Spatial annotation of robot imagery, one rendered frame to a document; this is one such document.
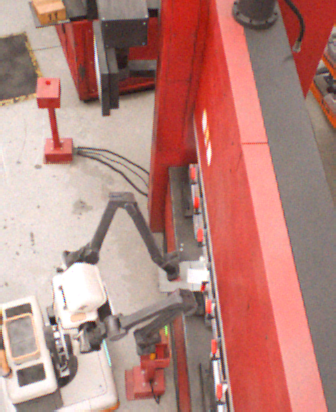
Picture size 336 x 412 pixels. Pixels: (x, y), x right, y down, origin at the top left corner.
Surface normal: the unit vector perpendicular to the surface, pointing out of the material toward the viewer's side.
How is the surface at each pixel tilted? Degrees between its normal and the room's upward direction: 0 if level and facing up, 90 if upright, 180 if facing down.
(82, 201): 0
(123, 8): 0
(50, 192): 0
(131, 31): 90
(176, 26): 90
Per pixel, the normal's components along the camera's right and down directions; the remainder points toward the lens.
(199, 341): 0.07, -0.55
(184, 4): 0.07, 0.83
